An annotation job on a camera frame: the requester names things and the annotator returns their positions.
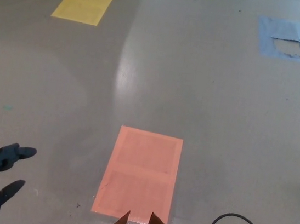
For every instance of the orange rectangular floor marking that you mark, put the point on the orange rectangular floor marking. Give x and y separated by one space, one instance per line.
142 171

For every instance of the torn blue floor marking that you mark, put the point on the torn blue floor marking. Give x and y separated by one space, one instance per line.
282 28

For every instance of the yellow rectangular floor marking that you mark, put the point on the yellow rectangular floor marking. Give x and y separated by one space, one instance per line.
84 4

